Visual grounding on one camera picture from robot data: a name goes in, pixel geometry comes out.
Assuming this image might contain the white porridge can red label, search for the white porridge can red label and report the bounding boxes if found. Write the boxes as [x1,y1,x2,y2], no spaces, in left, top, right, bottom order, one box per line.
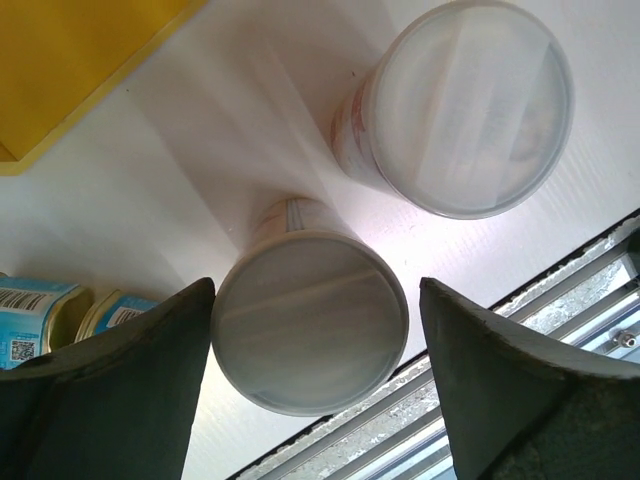
[330,1,575,219]

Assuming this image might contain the blue luncheon meat tin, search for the blue luncheon meat tin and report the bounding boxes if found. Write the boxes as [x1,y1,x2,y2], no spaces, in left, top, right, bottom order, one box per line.
[1,274,94,370]
[74,290,158,343]

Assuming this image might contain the yellow wooden shelf cabinet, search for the yellow wooden shelf cabinet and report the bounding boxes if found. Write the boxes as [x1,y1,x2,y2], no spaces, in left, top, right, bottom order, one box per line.
[1,1,204,176]

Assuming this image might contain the aluminium frame rail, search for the aluminium frame rail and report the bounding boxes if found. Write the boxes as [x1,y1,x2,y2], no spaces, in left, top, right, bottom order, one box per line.
[240,215,639,479]

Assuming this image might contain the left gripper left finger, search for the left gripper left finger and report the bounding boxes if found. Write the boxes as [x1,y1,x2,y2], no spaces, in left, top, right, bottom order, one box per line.
[1,277,215,479]

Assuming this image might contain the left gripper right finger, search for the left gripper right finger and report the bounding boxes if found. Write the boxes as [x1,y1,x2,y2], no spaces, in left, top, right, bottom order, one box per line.
[420,278,639,479]

